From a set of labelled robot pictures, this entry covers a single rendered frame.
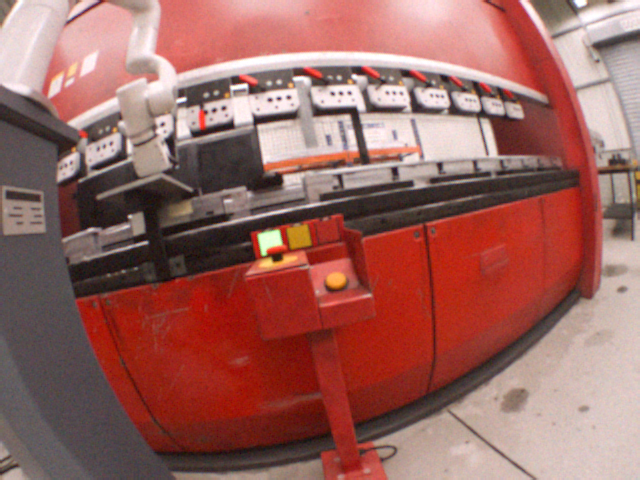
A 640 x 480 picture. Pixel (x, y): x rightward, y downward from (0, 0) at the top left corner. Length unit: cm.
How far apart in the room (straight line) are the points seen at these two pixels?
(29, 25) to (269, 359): 84
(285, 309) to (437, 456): 79
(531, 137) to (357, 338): 185
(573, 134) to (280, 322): 194
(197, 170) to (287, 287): 103
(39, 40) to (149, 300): 65
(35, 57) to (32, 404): 30
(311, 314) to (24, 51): 55
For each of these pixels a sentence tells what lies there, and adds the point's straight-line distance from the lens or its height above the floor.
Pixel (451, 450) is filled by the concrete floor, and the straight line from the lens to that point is 105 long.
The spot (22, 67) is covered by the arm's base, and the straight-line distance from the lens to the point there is 32.
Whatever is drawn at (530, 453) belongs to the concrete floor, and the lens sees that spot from 106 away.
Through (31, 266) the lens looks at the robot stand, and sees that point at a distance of 24.
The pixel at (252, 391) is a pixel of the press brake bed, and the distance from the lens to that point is 81.
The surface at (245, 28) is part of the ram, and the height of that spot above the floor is 156.
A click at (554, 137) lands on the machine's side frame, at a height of 111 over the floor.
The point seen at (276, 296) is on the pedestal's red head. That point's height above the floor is 74.
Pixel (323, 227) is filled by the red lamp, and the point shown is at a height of 82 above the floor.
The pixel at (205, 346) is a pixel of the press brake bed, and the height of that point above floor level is 57.
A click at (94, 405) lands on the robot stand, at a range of 27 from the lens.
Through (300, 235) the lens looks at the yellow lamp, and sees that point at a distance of 57.
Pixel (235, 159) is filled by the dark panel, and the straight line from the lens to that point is 135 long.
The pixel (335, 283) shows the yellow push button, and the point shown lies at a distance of 50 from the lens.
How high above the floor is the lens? 85
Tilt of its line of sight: 6 degrees down
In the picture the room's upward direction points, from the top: 11 degrees counter-clockwise
